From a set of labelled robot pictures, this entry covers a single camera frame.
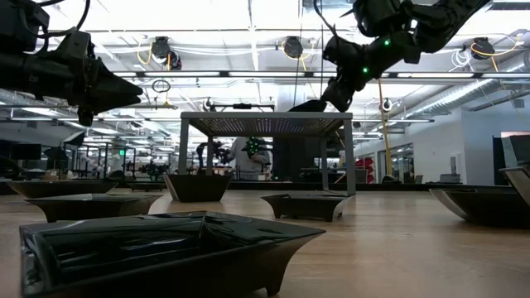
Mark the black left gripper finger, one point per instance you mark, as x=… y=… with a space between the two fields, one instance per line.
x=116 y=87
x=114 y=104

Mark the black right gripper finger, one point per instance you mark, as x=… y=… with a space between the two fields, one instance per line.
x=348 y=93
x=331 y=97

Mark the black mini square plate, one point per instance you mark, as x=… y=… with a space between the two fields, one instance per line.
x=62 y=189
x=147 y=187

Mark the black shallow square plate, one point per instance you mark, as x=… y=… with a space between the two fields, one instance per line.
x=91 y=209

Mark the black stepped square plate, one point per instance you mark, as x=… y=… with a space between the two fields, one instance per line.
x=306 y=209

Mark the black deep square bowl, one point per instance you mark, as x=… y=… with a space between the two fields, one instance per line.
x=198 y=188

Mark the black flared square plate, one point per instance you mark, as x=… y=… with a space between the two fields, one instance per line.
x=124 y=248

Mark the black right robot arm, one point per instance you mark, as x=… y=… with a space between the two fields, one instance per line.
x=447 y=20

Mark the black background robot arm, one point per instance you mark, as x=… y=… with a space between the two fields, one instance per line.
x=213 y=153
x=251 y=147

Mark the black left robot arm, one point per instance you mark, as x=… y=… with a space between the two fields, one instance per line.
x=20 y=70

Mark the grey perforated metal riser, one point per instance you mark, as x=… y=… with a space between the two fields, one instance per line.
x=269 y=116

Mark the long ceiling light strip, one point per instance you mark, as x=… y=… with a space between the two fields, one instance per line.
x=186 y=74

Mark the red storage bins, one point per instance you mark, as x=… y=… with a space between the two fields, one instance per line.
x=366 y=164

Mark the black monitor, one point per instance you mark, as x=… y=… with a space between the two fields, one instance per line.
x=25 y=152

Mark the person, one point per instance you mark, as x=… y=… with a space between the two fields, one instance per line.
x=248 y=163

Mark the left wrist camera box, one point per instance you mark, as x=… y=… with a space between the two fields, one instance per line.
x=74 y=45

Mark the black aluminium table frame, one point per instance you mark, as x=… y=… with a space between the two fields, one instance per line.
x=414 y=186

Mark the silver ventilation duct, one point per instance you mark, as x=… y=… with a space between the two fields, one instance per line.
x=468 y=93

